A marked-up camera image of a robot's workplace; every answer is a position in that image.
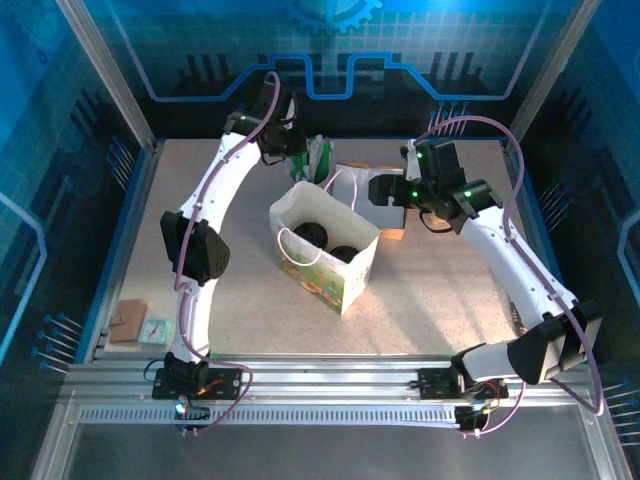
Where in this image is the white printed paper bag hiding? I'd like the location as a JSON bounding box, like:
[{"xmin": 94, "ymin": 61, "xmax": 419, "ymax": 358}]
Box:
[{"xmin": 268, "ymin": 169, "xmax": 382, "ymax": 317}]

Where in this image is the white paper napkin stack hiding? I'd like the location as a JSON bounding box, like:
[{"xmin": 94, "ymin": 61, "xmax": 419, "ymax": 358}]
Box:
[{"xmin": 333, "ymin": 163, "xmax": 406, "ymax": 229}]

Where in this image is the striped snack packet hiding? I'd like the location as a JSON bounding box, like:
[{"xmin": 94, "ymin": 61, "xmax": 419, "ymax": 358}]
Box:
[{"xmin": 509, "ymin": 294, "xmax": 527, "ymax": 334}]

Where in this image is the small controller board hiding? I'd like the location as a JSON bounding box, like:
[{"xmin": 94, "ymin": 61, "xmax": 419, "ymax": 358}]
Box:
[
  {"xmin": 455, "ymin": 404, "xmax": 496, "ymax": 439},
  {"xmin": 172, "ymin": 399, "xmax": 212, "ymax": 437}
]

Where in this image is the small mint green clock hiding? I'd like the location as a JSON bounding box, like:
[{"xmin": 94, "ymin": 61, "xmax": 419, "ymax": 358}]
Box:
[{"xmin": 138, "ymin": 318, "xmax": 174, "ymax": 346}]

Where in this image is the brown cardboard cup sleeve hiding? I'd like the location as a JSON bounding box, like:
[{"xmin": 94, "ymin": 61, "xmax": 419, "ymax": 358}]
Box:
[{"xmin": 108, "ymin": 298, "xmax": 150, "ymax": 345}]

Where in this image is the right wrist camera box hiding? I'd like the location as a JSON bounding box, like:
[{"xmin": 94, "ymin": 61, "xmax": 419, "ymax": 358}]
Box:
[{"xmin": 398, "ymin": 141, "xmax": 422, "ymax": 182}]

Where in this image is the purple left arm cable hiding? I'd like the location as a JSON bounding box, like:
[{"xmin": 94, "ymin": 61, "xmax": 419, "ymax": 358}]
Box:
[{"xmin": 172, "ymin": 71, "xmax": 281, "ymax": 436}]

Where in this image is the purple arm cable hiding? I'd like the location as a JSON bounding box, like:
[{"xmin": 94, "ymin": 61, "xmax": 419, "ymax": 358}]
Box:
[
  {"xmin": 172, "ymin": 71, "xmax": 281, "ymax": 436},
  {"xmin": 409, "ymin": 114, "xmax": 606, "ymax": 440}
]

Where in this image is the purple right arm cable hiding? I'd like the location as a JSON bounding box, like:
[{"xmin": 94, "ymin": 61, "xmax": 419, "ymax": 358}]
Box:
[{"xmin": 409, "ymin": 114, "xmax": 606, "ymax": 440}]

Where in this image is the aluminium frame post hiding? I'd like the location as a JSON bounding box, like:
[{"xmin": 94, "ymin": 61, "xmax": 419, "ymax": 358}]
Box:
[
  {"xmin": 55, "ymin": 0, "xmax": 160, "ymax": 151},
  {"xmin": 501, "ymin": 0, "xmax": 605, "ymax": 154}
]

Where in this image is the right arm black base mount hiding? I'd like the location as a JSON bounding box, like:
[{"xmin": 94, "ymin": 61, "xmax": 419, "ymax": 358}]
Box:
[{"xmin": 417, "ymin": 367, "xmax": 510, "ymax": 401}]

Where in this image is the aluminium rail beam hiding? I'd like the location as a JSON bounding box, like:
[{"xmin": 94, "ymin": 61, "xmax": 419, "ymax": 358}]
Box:
[{"xmin": 67, "ymin": 353, "xmax": 601, "ymax": 407}]

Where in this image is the slotted cable duct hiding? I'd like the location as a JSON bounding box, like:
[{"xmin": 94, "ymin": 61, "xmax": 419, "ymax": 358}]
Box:
[{"xmin": 79, "ymin": 404, "xmax": 464, "ymax": 427}]

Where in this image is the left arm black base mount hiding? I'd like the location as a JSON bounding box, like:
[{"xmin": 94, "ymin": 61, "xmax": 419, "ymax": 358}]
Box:
[{"xmin": 152, "ymin": 367, "xmax": 245, "ymax": 401}]

